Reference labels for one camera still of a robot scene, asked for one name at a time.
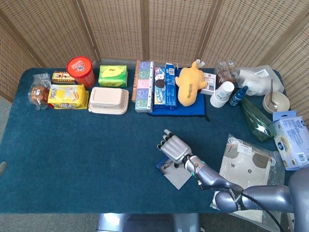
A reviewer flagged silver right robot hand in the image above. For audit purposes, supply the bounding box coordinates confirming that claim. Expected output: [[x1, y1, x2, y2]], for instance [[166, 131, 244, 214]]
[[156, 129, 193, 169]]

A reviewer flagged grey blue pouch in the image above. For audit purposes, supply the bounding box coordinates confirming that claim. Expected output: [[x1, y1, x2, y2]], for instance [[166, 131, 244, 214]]
[[155, 156, 194, 190]]

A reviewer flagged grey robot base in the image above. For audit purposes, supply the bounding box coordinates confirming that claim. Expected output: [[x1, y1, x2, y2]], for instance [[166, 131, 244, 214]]
[[96, 212, 202, 232]]

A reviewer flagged blue fabric pouch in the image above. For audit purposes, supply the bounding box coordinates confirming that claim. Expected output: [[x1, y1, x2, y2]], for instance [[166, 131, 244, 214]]
[[147, 67, 211, 122]]

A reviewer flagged tall blue carton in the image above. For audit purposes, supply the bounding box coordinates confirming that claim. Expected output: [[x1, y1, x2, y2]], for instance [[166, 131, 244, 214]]
[[165, 62, 179, 111]]

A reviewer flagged blue sandwich cookie box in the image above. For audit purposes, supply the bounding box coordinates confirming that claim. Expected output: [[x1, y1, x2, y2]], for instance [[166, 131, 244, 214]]
[[154, 67, 167, 108]]

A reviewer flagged yellow plush toy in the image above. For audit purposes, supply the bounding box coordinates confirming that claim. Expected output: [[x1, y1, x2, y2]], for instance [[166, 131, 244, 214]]
[[175, 60, 209, 107]]

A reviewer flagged pastel tissue multipack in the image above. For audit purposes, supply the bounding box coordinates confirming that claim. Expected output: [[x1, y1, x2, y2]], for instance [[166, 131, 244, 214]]
[[134, 60, 155, 114]]

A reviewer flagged blue carpet table cover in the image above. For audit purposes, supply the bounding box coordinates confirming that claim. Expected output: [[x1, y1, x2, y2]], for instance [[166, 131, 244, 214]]
[[0, 67, 309, 215]]

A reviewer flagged white paper cup stack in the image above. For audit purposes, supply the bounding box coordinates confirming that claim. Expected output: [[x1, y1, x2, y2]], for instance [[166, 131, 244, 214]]
[[210, 81, 235, 108]]

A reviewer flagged small white box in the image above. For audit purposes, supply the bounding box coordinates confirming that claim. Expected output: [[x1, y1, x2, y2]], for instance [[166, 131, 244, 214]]
[[199, 72, 217, 96]]

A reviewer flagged cream cloth in clear bag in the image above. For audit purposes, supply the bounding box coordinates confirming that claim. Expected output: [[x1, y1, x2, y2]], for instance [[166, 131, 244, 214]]
[[210, 133, 286, 228]]

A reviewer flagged blue spray bottle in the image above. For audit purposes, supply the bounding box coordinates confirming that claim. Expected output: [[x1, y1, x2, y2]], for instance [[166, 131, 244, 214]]
[[229, 85, 249, 107]]

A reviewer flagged beige lunch box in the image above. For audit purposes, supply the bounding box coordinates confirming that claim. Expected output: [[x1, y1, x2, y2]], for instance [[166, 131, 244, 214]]
[[88, 87, 130, 115]]

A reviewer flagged wrapped bread bun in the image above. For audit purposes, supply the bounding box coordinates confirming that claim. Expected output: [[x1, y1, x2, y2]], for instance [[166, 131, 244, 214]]
[[28, 73, 52, 111]]

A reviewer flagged brown snacks clear package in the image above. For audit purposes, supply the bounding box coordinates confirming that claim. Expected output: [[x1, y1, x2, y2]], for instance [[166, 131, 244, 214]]
[[214, 60, 239, 85]]

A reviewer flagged green tissue pack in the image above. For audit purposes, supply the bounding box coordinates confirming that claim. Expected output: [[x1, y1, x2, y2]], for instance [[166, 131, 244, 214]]
[[98, 65, 128, 88]]

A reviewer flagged yellow biscuit package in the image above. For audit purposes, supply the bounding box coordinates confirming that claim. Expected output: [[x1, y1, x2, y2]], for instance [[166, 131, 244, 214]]
[[47, 84, 89, 110]]

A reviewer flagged white plastic bag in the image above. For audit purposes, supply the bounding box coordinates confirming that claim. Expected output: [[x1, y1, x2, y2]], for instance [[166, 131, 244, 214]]
[[235, 64, 285, 97]]

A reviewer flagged small brown yellow box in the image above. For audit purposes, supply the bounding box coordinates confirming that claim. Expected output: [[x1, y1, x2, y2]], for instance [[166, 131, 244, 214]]
[[51, 71, 76, 85]]

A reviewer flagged metal spoon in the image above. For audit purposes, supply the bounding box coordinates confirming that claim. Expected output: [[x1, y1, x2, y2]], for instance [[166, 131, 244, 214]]
[[268, 79, 279, 112]]

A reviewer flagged beige bowl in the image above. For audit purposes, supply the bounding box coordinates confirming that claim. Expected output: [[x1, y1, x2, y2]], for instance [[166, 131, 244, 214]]
[[262, 91, 290, 114]]

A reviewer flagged blue white wipes pack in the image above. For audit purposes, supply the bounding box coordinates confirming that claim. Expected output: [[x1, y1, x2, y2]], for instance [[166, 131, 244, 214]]
[[272, 110, 309, 172]]

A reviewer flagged orange canister red lid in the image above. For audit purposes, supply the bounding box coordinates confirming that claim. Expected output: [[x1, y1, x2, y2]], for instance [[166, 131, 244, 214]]
[[66, 56, 96, 88]]

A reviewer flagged rattan folding screen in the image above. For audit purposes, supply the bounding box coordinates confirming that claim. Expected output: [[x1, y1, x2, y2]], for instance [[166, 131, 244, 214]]
[[0, 0, 309, 114]]

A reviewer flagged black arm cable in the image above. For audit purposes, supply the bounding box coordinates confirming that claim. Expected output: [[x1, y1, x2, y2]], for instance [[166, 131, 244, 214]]
[[197, 178, 286, 232]]

